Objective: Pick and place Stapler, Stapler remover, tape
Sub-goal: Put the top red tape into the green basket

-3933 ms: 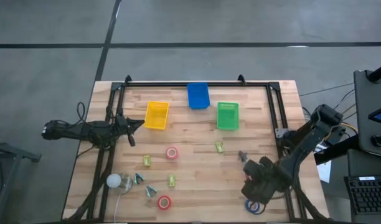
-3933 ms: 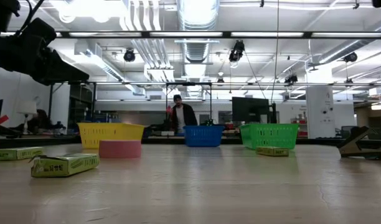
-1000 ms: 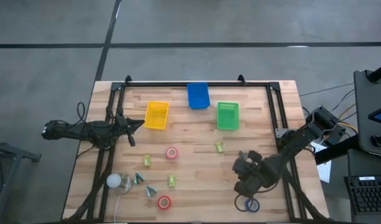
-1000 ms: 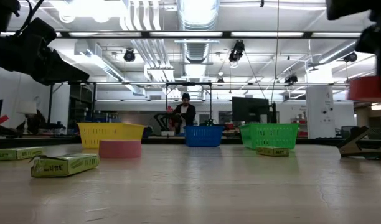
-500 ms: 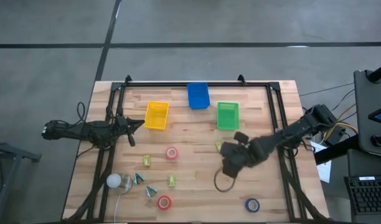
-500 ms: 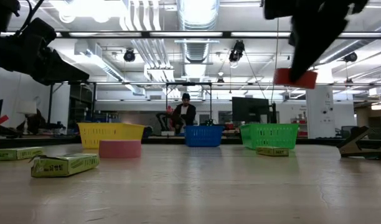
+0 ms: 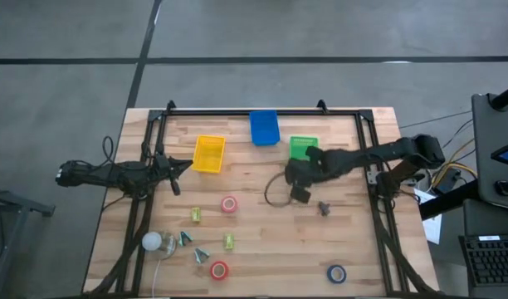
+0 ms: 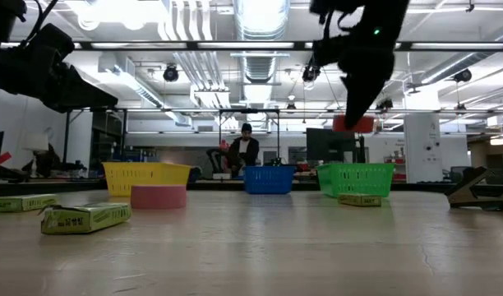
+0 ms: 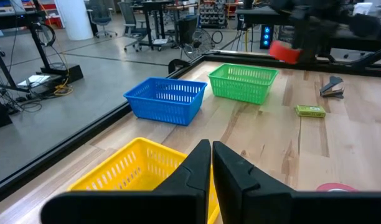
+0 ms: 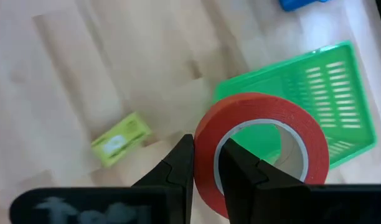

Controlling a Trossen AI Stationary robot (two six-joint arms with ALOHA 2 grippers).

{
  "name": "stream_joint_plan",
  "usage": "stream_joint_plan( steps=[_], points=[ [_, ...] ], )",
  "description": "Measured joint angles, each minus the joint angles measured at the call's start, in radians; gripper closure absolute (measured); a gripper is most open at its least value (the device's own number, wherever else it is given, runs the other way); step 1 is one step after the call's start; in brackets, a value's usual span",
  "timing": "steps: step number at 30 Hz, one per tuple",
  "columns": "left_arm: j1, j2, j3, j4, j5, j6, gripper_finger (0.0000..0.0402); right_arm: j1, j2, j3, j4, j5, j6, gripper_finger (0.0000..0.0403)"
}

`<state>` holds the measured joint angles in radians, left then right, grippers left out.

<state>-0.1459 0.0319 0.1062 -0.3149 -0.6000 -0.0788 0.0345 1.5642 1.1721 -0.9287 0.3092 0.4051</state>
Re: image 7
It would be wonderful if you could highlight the pink tape roll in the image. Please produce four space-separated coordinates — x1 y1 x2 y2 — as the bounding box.
220 195 239 214

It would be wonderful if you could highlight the thin dark floor cable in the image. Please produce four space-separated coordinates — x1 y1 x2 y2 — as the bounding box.
398 110 473 130

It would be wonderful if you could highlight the black keyboard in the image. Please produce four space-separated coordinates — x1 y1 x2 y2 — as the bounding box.
458 234 508 287

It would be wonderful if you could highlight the black cart bar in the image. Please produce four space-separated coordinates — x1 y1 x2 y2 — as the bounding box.
418 179 480 222

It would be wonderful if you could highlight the blue plastic basket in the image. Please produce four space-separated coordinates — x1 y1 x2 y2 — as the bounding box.
248 110 281 147

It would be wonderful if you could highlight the black aluminium table frame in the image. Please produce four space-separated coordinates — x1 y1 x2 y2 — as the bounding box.
85 99 436 298

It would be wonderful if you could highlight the yellow cable bundle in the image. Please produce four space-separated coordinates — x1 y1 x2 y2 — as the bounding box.
430 136 480 189

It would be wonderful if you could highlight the white lamp cable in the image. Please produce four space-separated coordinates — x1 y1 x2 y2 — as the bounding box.
151 259 162 298

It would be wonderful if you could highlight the black metal stand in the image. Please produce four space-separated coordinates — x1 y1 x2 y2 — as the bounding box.
0 165 56 299

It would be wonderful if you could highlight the grey cart top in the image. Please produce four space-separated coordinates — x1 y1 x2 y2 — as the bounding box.
471 93 508 212

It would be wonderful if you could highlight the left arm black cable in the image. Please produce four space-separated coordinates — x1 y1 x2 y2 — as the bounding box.
101 135 116 167

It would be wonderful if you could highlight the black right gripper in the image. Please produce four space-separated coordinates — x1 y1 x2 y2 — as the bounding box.
285 147 342 204

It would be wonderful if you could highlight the red tape roll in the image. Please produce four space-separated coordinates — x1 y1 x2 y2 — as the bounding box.
209 261 230 282

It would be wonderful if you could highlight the black pole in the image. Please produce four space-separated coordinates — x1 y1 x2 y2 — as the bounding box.
491 81 508 112

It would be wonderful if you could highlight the right arm cable loop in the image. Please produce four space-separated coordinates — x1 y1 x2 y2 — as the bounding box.
264 171 293 208

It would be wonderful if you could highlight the white bulb on round base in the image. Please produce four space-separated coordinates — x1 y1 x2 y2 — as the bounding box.
141 230 178 262

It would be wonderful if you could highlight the white paper sheet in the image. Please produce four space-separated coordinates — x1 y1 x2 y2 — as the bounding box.
413 189 444 245

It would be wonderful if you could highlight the black power adapter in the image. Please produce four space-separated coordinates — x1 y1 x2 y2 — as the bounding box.
434 168 462 195

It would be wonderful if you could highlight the yellow plastic basket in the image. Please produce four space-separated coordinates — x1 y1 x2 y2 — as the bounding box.
191 135 227 174

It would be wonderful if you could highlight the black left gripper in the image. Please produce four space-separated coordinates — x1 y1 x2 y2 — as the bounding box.
154 153 194 197

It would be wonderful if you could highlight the blue tape roll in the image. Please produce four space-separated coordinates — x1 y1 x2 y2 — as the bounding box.
326 264 348 285

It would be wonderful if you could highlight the green plastic basket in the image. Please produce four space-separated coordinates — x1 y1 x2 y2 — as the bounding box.
288 135 320 162

